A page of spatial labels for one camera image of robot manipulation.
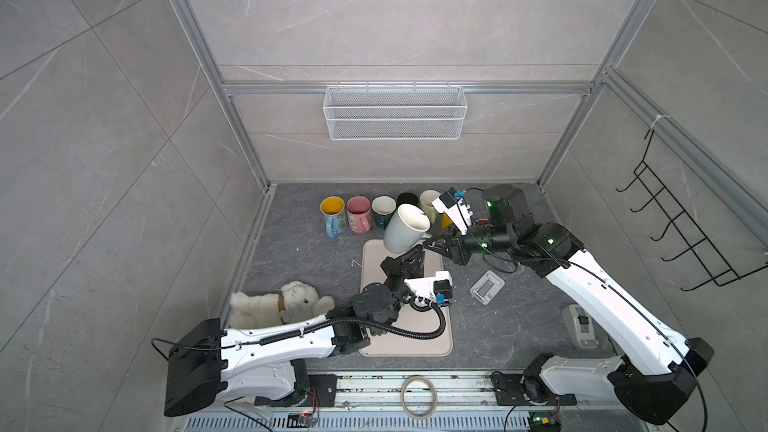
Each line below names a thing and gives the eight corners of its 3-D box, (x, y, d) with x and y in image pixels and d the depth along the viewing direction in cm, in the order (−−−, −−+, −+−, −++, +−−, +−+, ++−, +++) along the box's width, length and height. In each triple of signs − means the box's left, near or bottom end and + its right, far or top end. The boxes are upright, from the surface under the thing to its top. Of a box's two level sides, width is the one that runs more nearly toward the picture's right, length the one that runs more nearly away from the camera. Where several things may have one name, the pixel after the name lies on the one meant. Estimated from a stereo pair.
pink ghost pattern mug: (347, 243, 104) (343, 224, 95) (350, 215, 112) (347, 195, 103) (371, 243, 104) (369, 224, 95) (373, 215, 112) (371, 195, 103)
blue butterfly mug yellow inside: (321, 243, 103) (315, 225, 95) (327, 214, 112) (321, 195, 103) (345, 243, 103) (341, 225, 95) (348, 214, 112) (345, 195, 103)
